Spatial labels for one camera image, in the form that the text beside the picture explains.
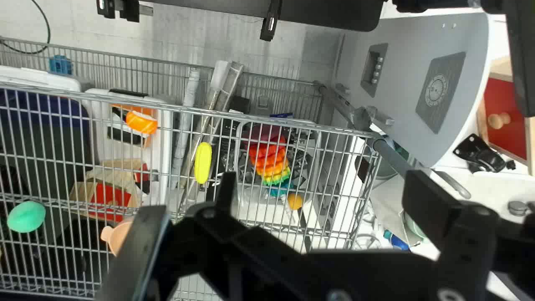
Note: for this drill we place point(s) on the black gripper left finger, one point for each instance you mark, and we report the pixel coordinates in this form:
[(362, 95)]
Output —
[(136, 251)]

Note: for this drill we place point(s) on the yellow oblong toy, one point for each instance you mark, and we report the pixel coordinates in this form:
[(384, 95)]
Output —
[(203, 162)]

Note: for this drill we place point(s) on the dark blue plastic bin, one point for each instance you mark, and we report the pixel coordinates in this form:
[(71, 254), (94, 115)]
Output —
[(39, 139)]

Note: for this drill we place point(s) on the orange toy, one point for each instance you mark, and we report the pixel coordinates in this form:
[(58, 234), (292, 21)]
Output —
[(141, 120)]

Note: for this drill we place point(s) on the small orange ball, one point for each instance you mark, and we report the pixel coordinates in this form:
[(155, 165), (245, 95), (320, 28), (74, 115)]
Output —
[(295, 200)]

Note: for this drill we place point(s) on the green round plushie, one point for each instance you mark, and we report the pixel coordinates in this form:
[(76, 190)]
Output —
[(26, 215)]

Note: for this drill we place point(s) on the red and tan wooden box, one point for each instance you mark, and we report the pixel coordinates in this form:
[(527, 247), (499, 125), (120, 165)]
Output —
[(109, 194)]

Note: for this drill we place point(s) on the small metal disc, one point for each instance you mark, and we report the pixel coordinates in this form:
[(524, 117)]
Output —
[(519, 207)]

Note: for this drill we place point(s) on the black clamp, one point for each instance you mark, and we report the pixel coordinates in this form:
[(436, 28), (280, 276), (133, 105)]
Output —
[(482, 152)]

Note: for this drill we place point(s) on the grey toy kitchen panel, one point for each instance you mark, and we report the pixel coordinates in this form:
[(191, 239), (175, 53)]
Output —
[(424, 83)]

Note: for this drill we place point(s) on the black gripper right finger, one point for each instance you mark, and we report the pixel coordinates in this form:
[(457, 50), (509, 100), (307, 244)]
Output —
[(446, 214)]

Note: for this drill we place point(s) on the blue and white bottle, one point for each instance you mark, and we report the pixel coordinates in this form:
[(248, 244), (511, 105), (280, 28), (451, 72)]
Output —
[(397, 241)]

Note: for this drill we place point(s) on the red wooden drawer box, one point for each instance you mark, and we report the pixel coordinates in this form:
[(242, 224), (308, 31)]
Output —
[(504, 117)]

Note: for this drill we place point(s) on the white plastic container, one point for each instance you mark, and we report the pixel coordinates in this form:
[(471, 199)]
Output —
[(131, 150)]

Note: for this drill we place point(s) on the small blue object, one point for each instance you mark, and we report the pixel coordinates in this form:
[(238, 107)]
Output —
[(61, 65)]

